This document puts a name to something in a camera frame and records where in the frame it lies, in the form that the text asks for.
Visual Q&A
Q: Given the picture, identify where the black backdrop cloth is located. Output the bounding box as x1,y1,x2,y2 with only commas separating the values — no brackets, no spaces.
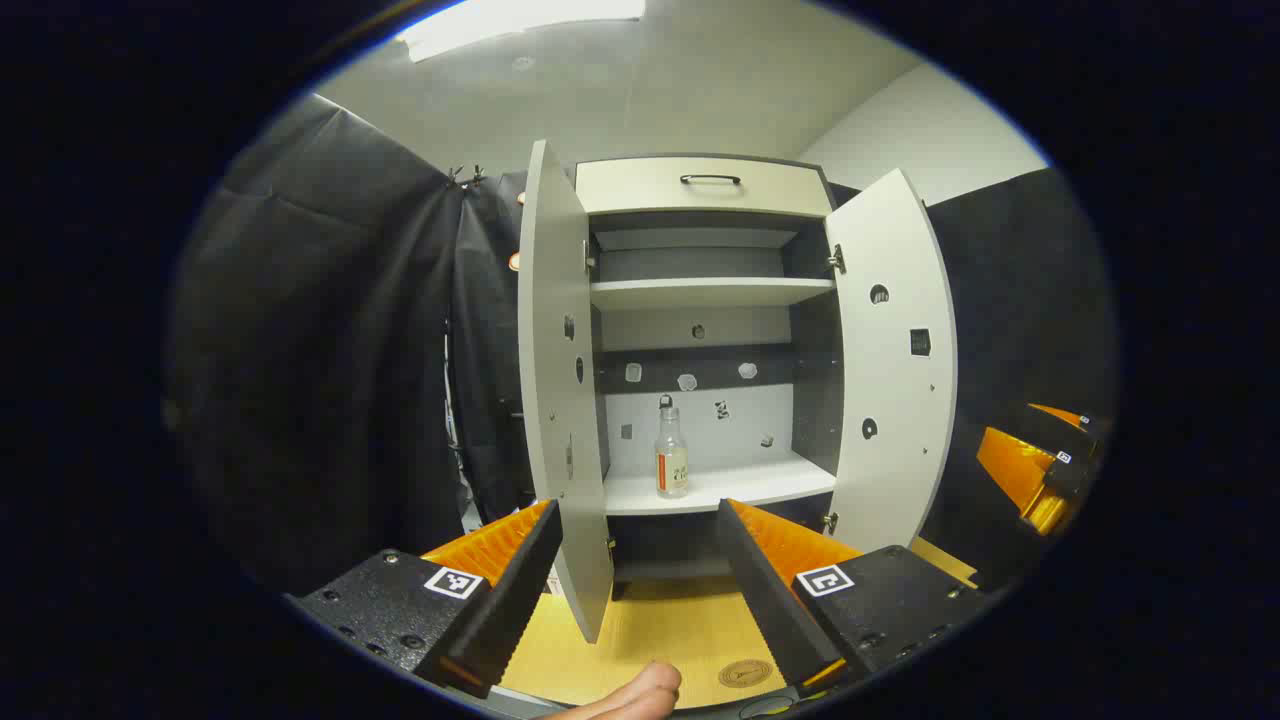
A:
165,92,1116,601

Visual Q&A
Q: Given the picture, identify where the grey cabinet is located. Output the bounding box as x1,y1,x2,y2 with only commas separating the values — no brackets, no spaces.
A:
575,153,841,601

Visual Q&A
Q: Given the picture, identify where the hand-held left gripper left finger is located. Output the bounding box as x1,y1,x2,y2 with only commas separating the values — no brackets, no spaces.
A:
283,498,564,701

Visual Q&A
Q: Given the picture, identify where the ceiling light panel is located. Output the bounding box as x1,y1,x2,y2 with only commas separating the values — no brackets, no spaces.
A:
398,0,648,63

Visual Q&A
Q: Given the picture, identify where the thin grey hanging cable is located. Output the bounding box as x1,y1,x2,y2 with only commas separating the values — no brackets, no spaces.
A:
442,318,473,531

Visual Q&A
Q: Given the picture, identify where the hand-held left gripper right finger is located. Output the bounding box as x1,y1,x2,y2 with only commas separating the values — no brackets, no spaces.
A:
715,498,986,701

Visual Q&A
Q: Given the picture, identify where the clear glass bottle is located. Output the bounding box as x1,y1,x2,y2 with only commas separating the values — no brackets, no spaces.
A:
655,395,691,499

